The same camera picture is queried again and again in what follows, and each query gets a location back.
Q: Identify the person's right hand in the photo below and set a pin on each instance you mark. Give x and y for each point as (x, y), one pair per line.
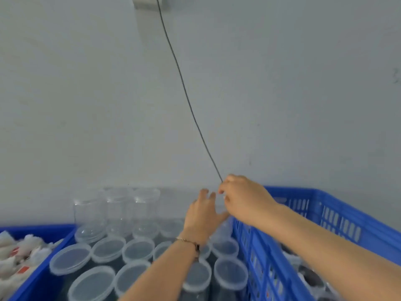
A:
(247, 200)

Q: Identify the blue plastic tray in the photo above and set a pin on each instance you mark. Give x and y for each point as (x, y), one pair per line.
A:
(44, 276)

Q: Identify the group of lidded jars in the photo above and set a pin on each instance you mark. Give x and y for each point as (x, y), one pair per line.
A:
(125, 247)

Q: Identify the pile of tea bags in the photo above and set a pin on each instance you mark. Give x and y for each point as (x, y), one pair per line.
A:
(22, 260)

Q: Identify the person's right forearm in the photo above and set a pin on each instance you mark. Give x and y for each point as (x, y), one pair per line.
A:
(332, 254)

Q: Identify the person's left forearm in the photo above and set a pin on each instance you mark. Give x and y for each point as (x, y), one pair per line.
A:
(163, 272)

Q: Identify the blue slatted crate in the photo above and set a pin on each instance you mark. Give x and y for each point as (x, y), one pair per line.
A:
(338, 216)

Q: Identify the person's left hand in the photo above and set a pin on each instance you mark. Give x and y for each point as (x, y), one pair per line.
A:
(202, 219)

